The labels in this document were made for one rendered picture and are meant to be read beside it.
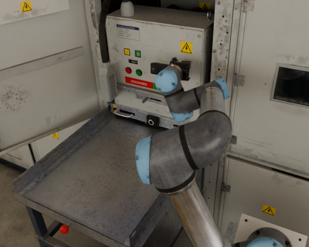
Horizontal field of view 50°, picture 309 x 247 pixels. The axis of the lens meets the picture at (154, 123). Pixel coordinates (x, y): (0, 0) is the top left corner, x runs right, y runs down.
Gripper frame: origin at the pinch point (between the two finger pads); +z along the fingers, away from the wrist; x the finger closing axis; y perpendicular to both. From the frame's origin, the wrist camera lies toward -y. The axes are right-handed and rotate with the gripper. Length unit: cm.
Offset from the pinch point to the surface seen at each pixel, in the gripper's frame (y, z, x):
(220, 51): 18.2, -4.9, 7.5
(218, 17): 16.2, -7.4, 20.5
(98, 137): -38, 0, -39
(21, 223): -107, 22, -121
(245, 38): 27.4, -11.2, 13.5
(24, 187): -55, -39, -49
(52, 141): -91, 43, -65
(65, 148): -49, -14, -40
